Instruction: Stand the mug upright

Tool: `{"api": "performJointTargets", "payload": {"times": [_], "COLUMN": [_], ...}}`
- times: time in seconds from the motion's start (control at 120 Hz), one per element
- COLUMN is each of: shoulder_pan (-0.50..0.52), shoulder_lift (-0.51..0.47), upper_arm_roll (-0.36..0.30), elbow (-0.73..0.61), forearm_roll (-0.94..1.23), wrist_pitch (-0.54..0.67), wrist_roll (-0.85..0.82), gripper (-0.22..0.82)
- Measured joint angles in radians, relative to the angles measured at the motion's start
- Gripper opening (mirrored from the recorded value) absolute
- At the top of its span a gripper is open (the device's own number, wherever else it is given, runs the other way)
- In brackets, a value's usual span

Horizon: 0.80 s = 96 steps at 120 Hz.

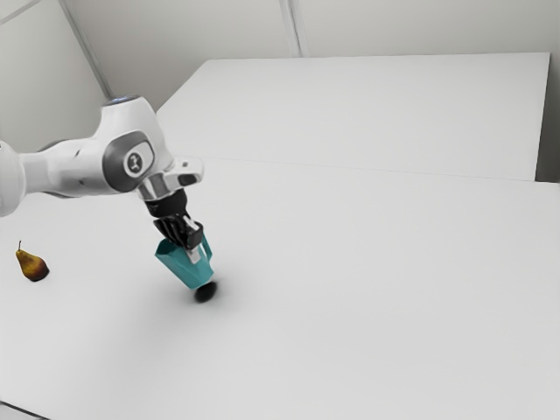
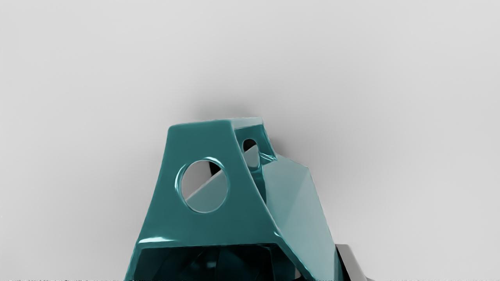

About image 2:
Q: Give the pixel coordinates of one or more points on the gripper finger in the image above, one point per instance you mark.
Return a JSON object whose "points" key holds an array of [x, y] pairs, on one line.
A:
{"points": [[351, 265]]}

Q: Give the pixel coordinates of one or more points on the teal faceted mug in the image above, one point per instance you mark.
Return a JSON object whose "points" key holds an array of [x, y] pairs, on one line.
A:
{"points": [[203, 226]]}

